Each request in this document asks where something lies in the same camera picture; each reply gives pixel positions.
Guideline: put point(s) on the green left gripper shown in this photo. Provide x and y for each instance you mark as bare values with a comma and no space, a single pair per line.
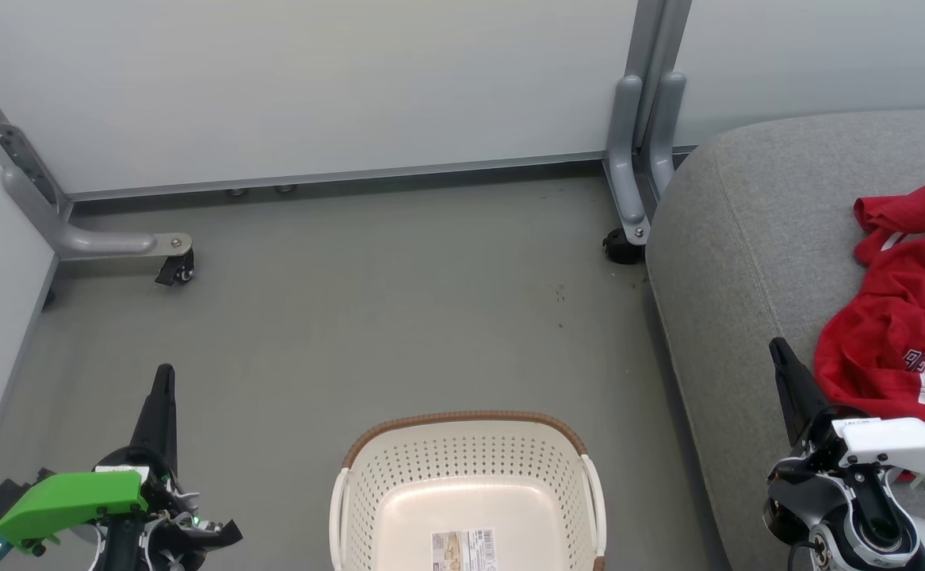
74,500

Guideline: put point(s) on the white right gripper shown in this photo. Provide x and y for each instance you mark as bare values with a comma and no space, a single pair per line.
898,444

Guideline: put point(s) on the red shirt white print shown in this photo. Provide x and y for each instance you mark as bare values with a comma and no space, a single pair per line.
906,293

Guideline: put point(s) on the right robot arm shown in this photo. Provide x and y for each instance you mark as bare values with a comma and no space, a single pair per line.
850,523

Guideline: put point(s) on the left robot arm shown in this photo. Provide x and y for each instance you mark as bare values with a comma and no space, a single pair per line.
125,547

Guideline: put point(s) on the light grey fabric sofa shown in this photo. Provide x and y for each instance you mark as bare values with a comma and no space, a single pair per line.
747,277

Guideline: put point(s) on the black caster wheel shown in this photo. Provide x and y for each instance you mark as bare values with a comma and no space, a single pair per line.
177,270
622,247

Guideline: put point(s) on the white perforated basket brown rim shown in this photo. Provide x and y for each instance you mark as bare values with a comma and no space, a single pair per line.
470,476

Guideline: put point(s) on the paper barcode label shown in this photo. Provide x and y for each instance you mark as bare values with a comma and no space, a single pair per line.
464,551

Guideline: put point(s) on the grey partition post single foot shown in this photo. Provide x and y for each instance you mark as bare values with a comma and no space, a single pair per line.
97,242

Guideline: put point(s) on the grey partition post double foot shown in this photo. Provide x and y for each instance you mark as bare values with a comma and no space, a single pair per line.
627,182

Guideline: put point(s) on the grey partition base rail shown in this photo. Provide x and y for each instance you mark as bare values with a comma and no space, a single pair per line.
351,174

